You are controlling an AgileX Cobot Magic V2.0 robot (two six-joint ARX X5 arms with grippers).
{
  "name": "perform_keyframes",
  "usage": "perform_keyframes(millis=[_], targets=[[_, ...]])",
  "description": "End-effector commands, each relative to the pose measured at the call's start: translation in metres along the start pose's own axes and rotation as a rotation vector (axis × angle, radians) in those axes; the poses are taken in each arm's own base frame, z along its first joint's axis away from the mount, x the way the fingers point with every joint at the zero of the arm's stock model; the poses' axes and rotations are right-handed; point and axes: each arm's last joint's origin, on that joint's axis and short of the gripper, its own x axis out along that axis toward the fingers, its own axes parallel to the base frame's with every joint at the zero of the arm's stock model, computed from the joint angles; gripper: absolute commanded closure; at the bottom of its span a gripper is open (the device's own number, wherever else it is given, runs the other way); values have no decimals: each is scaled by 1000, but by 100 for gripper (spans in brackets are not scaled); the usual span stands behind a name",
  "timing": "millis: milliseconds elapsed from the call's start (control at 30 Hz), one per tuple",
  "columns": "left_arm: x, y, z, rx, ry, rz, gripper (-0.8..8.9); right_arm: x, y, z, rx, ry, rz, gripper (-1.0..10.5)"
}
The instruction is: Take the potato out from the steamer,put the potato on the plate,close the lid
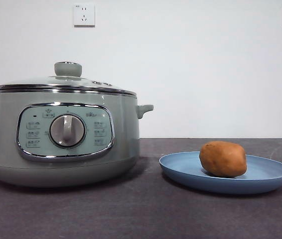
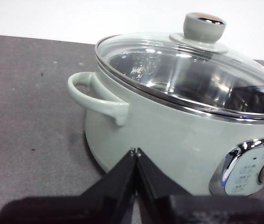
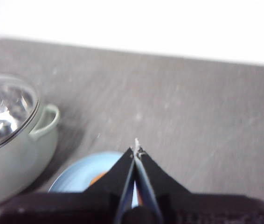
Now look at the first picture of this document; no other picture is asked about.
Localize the glass lid with green knob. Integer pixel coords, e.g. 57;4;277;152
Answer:
0;61;137;97

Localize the blue round plate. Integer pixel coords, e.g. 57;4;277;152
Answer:
158;151;282;195

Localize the brown potato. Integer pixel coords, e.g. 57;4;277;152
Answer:
199;140;247;178

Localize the white wall socket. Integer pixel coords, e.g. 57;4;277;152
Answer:
73;3;96;27

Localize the sage green electric steamer pot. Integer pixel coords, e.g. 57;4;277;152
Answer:
0;91;154;188

